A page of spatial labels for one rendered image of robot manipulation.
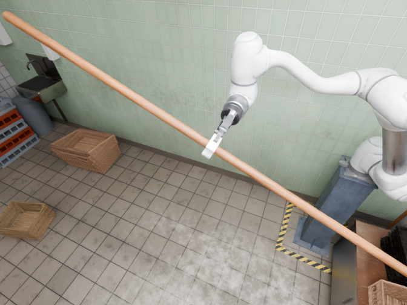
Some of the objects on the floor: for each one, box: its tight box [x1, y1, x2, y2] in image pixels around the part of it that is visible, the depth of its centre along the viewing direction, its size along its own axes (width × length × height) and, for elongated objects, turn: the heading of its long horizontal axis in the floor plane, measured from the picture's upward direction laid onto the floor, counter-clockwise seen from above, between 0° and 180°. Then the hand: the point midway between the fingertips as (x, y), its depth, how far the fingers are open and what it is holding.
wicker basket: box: [56, 148, 121, 174], centre depth 294 cm, size 49×56×28 cm
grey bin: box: [11, 95, 55, 136], centre depth 339 cm, size 38×38×55 cm
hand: (211, 146), depth 72 cm, fingers closed on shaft, 3 cm apart
